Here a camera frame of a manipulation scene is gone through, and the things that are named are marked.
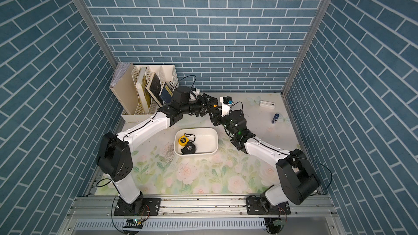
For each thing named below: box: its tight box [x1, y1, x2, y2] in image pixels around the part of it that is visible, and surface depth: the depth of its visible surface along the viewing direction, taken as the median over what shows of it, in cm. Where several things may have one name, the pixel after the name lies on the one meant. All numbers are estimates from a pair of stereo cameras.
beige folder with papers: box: [109, 62, 140, 115], surface depth 93 cm
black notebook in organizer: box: [145, 72, 164, 108], surface depth 101 cm
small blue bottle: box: [271, 113, 280, 125], surface depth 101 cm
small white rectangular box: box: [259, 100, 276, 110], surface depth 114 cm
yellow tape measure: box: [177, 135, 190, 147], surface depth 95 cm
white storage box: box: [173, 127, 219, 157], surface depth 96 cm
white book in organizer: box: [134, 66, 150, 114], surface depth 96 cm
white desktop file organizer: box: [109, 62, 179, 124], surface depth 99 cm
